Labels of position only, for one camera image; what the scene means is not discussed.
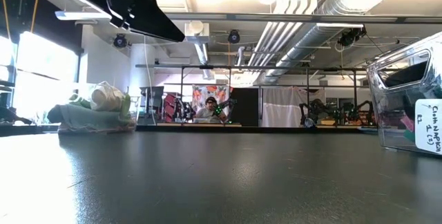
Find cream towel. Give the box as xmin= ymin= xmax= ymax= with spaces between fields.
xmin=90 ymin=81 xmax=125 ymax=112

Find pale mint towel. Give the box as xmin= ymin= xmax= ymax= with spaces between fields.
xmin=47 ymin=102 xmax=136 ymax=133

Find pink towel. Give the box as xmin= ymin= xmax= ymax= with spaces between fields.
xmin=399 ymin=115 xmax=416 ymax=132

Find black ceiling reel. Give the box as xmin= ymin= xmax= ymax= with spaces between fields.
xmin=227 ymin=29 xmax=242 ymax=44
xmin=113 ymin=33 xmax=128 ymax=48

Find floral poster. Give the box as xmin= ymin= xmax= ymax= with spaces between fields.
xmin=191 ymin=84 xmax=231 ymax=113

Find plain clear plastic bin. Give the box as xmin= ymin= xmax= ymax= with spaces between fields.
xmin=55 ymin=81 xmax=140 ymax=135

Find person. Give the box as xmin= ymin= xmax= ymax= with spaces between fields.
xmin=195 ymin=96 xmax=229 ymax=121

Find black panel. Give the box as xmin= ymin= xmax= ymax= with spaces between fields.
xmin=229 ymin=87 xmax=260 ymax=127

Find grey metal crossbar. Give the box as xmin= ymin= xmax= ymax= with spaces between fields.
xmin=165 ymin=12 xmax=442 ymax=25

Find white curtain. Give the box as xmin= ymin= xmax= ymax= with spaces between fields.
xmin=261 ymin=86 xmax=326 ymax=128

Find clear plastic bin with label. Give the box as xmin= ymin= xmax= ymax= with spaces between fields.
xmin=365 ymin=31 xmax=442 ymax=156

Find white hanging cable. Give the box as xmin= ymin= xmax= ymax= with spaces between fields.
xmin=142 ymin=35 xmax=157 ymax=125

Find yellow hanging cable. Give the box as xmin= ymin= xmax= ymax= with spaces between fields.
xmin=0 ymin=0 xmax=10 ymax=41
xmin=30 ymin=0 xmax=39 ymax=34

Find black aluminium table frame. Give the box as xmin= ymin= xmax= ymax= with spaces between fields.
xmin=136 ymin=122 xmax=379 ymax=134

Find silver ventilation duct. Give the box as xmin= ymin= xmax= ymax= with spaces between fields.
xmin=264 ymin=0 xmax=398 ymax=84

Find black hanging camera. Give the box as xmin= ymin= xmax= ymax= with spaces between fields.
xmin=337 ymin=26 xmax=367 ymax=48

